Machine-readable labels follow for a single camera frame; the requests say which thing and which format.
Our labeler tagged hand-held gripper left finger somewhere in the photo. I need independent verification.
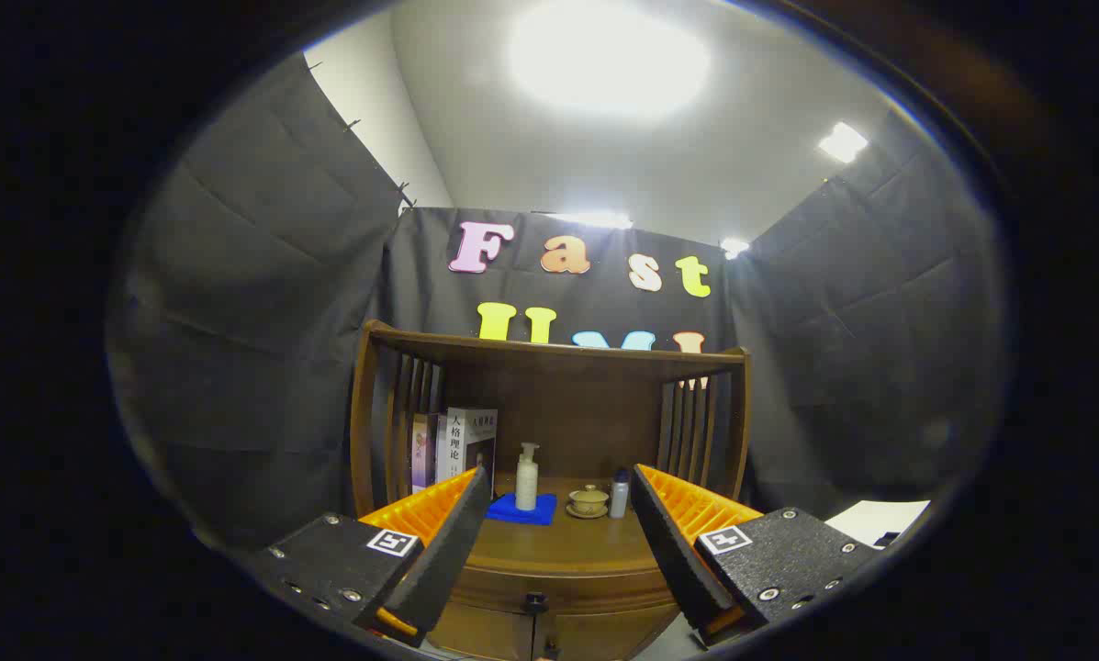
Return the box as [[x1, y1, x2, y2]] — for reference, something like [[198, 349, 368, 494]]
[[241, 464, 495, 648]]

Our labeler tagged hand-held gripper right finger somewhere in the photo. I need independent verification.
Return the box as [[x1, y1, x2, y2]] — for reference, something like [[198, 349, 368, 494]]
[[629, 464, 880, 648]]

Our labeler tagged brown wooden drawer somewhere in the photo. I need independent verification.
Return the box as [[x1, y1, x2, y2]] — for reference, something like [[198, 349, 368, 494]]
[[448, 555, 678, 618]]

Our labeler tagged wooden countertop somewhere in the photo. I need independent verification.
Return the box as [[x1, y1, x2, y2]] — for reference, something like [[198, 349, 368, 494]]
[[457, 473, 665, 575]]

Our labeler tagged brown wooden cabinet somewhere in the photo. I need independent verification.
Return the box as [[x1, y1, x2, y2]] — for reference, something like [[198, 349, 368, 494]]
[[349, 319, 754, 661]]

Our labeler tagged grey white-topped drawer unit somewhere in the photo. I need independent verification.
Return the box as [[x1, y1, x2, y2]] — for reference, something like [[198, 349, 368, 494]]
[[824, 499, 932, 550]]

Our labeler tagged blue folded cloth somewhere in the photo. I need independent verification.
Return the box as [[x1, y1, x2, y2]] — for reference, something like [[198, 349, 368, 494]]
[[486, 492, 558, 526]]

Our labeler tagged white pump bottle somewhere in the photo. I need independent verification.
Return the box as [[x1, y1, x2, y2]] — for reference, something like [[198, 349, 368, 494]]
[[515, 443, 541, 512]]

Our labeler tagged purple book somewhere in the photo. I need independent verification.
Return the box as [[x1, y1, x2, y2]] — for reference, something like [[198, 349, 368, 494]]
[[410, 413, 440, 495]]

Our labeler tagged white book with portrait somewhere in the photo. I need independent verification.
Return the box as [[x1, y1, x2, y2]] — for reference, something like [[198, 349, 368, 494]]
[[436, 407, 499, 497]]

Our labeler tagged small ceiling light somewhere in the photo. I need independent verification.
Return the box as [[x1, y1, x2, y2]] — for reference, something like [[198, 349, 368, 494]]
[[818, 122, 869, 164]]

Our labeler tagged large round ceiling light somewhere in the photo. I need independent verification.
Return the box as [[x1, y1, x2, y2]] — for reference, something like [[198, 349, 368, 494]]
[[508, 0, 711, 120]]

